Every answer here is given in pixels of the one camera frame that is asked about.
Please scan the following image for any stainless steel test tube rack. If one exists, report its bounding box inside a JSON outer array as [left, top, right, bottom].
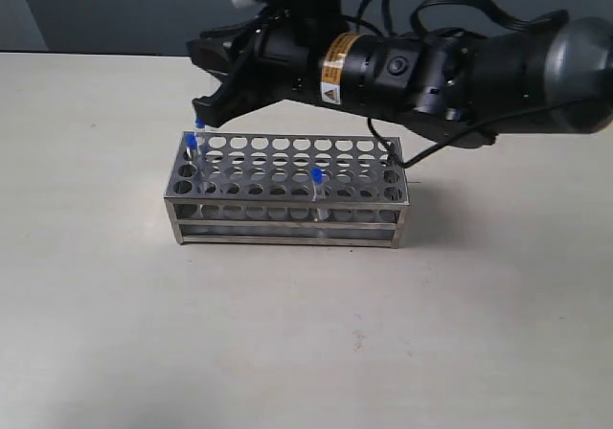
[[164, 132, 410, 248]]

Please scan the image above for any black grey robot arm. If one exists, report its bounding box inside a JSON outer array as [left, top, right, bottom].
[[188, 17, 612, 148]]

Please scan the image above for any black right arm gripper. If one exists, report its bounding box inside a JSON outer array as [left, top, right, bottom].
[[186, 17, 350, 128]]

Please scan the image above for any black camera cable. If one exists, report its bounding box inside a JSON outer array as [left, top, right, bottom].
[[342, 0, 571, 169]]

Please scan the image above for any blue capped tube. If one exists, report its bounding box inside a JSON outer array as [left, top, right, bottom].
[[185, 132, 201, 177], [310, 168, 329, 221], [193, 116, 209, 194]]

